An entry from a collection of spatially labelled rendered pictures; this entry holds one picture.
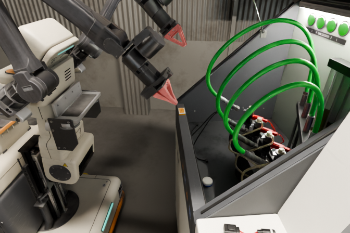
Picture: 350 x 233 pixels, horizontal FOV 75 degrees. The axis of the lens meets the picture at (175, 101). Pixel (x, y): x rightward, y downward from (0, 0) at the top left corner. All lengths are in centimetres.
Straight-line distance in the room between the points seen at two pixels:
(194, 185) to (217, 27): 204
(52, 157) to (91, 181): 64
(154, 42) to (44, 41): 44
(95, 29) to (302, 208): 66
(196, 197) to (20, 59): 65
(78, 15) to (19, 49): 21
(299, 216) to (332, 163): 16
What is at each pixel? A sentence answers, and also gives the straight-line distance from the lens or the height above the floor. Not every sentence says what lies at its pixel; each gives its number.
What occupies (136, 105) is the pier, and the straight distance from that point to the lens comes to 283.
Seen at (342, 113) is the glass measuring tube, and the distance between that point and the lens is 91.
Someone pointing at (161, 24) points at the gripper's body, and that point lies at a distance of 87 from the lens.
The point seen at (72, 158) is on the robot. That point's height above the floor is 80.
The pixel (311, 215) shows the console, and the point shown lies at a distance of 64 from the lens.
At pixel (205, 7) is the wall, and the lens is 255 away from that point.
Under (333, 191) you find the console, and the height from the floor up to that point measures 115.
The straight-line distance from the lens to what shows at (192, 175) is 80.
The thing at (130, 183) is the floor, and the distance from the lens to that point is 207.
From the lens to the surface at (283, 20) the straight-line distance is 82.
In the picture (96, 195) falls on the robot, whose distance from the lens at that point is 168.
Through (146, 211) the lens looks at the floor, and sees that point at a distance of 188.
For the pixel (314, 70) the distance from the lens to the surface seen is 72.
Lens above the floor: 154
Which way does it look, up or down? 29 degrees down
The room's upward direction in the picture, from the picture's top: straight up
